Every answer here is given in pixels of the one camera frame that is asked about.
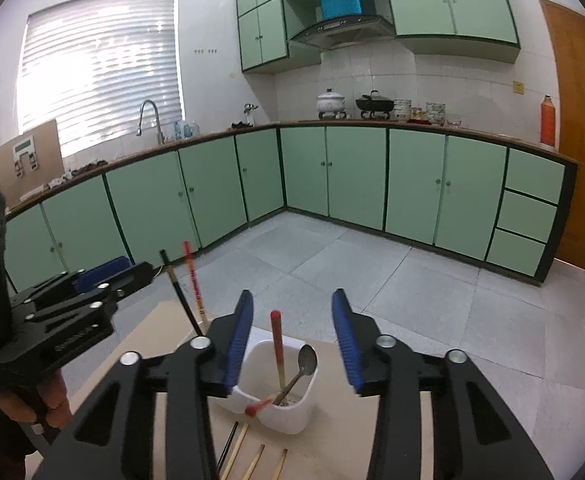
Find black range hood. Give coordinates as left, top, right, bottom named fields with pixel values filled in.
left=288, top=15, right=395, bottom=52

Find brown cardboard box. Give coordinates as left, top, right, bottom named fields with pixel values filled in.
left=0, top=119, right=64, bottom=203

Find green base cabinets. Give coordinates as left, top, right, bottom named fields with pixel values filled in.
left=2, top=121, right=580, bottom=293

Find white cooking pot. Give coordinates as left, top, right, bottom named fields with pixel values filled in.
left=316, top=88, right=346, bottom=113

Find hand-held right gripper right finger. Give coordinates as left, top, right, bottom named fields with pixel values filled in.
left=331, top=287, right=555, bottom=480

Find white double utensil holder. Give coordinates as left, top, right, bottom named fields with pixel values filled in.
left=230, top=338, right=319, bottom=436

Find white window blinds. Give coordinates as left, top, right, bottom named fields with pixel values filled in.
left=18, top=0, right=183, bottom=158

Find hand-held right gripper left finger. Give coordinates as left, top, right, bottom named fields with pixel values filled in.
left=32, top=288, right=254, bottom=480

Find clear plastic bottles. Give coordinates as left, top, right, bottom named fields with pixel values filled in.
left=174, top=119, right=200, bottom=141

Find blue box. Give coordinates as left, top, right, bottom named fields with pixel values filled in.
left=319, top=0, right=363, bottom=21

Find metal kitchen faucet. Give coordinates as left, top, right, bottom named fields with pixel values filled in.
left=136, top=100, right=166, bottom=146

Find person's left hand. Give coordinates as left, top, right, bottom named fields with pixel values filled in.
left=0, top=370, right=73, bottom=431

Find gas stove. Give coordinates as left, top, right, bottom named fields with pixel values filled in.
left=317, top=109, right=392, bottom=121

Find green wall cabinets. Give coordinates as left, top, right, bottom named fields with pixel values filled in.
left=236, top=0, right=521, bottom=73

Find dark cloth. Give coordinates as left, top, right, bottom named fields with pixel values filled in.
left=71, top=159, right=109, bottom=176

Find black chopstick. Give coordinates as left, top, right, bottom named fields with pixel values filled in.
left=159, top=249, right=206, bottom=336
left=216, top=421, right=239, bottom=468

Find metal spoon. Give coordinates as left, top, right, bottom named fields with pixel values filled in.
left=271, top=344, right=318, bottom=407

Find black wok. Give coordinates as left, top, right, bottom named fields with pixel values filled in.
left=355, top=90, right=395, bottom=112

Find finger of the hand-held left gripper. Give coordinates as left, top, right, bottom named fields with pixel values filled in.
left=15, top=261, right=154, bottom=328
left=15, top=256, right=133, bottom=306

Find orange thermos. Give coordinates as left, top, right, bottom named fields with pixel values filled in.
left=539, top=94, right=558, bottom=148

